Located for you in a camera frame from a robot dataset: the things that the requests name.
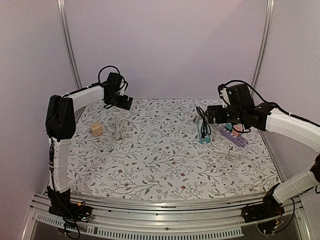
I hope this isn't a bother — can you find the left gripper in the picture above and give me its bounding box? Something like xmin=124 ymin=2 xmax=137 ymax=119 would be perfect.
xmin=105 ymin=92 xmax=133 ymax=110

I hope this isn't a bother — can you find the pink charger plug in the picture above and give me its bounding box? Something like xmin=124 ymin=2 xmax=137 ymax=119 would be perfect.
xmin=232 ymin=124 xmax=243 ymax=135

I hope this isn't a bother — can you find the purple power strip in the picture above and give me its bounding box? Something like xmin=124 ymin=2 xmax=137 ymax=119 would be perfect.
xmin=219 ymin=127 xmax=248 ymax=148

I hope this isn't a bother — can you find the light blue charger plug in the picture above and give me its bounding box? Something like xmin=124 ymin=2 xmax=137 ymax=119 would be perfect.
xmin=201 ymin=135 xmax=211 ymax=143

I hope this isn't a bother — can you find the teal blue power strip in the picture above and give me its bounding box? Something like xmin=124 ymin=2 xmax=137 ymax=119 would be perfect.
xmin=197 ymin=118 xmax=211 ymax=144

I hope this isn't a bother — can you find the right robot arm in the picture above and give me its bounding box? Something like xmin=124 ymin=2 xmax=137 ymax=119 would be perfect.
xmin=205 ymin=80 xmax=320 ymax=218

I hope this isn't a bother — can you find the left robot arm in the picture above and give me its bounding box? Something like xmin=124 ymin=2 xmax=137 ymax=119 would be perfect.
xmin=45 ymin=72 xmax=133 ymax=195

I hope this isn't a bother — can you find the beige charger plug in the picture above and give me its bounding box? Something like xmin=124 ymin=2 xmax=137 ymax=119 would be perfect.
xmin=90 ymin=121 xmax=104 ymax=137

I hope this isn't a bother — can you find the white power strip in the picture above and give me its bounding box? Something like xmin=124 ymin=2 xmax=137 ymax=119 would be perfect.
xmin=112 ymin=108 xmax=123 ymax=116

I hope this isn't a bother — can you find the floral table cloth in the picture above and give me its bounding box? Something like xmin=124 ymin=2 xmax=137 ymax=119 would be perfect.
xmin=67 ymin=99 xmax=282 ymax=202

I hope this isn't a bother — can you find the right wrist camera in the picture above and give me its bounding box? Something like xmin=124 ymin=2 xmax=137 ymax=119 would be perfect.
xmin=217 ymin=84 xmax=230 ymax=108

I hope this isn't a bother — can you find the white cord of teal strip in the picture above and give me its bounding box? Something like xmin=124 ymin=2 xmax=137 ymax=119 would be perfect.
xmin=203 ymin=142 xmax=241 ymax=160

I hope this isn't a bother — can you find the white coiled power cord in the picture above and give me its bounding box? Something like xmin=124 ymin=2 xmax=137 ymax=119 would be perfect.
xmin=219 ymin=146 xmax=247 ymax=160

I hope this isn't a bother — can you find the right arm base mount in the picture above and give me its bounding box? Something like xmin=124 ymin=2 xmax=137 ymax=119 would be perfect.
xmin=241 ymin=183 xmax=285 ymax=223

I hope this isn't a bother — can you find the left aluminium frame post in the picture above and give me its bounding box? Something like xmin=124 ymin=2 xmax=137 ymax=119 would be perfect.
xmin=56 ymin=0 xmax=83 ymax=89

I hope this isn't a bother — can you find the aluminium frame post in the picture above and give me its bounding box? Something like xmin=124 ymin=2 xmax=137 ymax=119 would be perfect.
xmin=56 ymin=0 xmax=83 ymax=89
xmin=251 ymin=0 xmax=275 ymax=89

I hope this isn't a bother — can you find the aluminium front rail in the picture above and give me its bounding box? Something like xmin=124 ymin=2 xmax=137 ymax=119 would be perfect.
xmin=21 ymin=192 xmax=312 ymax=240

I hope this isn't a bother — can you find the right aluminium frame post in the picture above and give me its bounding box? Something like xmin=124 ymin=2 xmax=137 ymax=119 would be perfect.
xmin=251 ymin=0 xmax=275 ymax=89

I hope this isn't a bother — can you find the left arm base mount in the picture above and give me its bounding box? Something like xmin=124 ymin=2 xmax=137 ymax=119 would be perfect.
xmin=47 ymin=186 xmax=93 ymax=222

